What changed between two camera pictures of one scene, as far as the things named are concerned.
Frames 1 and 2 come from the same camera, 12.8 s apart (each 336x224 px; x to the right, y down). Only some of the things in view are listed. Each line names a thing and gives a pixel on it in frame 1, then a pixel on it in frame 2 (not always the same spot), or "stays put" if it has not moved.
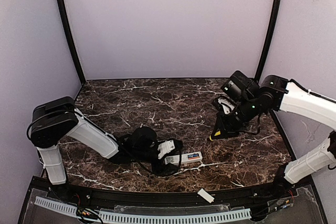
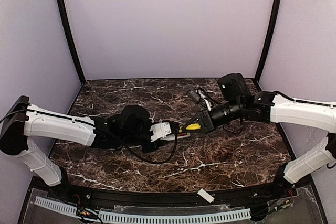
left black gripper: (163, 161) -> (148, 141)
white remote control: (186, 158) -> (172, 137)
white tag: (203, 193) stays put
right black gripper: (227, 123) -> (205, 119)
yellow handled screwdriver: (216, 134) -> (193, 126)
